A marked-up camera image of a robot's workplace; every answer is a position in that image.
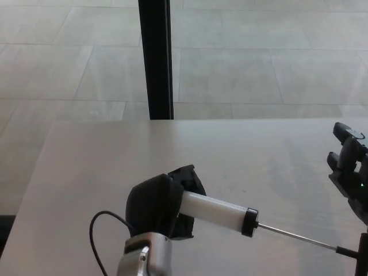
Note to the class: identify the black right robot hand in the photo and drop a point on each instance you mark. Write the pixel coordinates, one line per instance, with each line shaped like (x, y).
(349, 172)

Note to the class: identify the white Franklin air pump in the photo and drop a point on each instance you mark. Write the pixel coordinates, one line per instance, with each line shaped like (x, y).
(218, 210)

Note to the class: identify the black vertical post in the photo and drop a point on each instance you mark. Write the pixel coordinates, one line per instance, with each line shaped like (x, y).
(156, 57)

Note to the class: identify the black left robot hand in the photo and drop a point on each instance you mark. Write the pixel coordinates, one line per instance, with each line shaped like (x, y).
(152, 207)

